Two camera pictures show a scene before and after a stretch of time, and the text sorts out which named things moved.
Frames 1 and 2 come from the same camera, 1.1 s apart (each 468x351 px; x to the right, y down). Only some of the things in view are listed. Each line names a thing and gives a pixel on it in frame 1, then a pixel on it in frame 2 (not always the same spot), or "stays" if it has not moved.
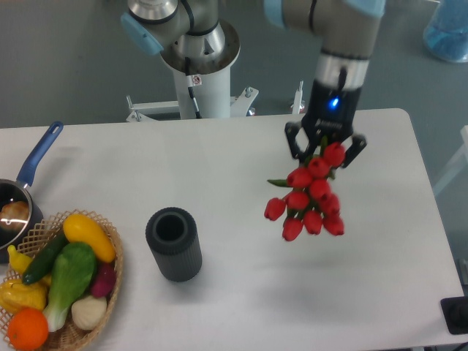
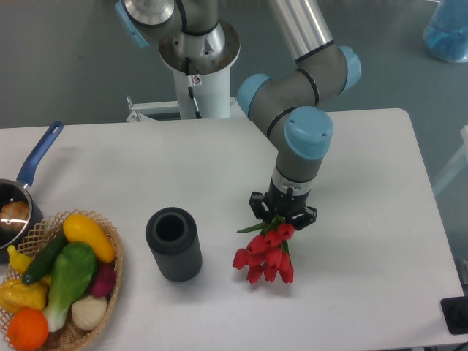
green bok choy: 73,268 stays
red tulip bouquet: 311,203 → 268,254
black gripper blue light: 331,110 → 293,207
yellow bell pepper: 15,295 stays
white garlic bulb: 88,312 stays
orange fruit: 28,330 stays
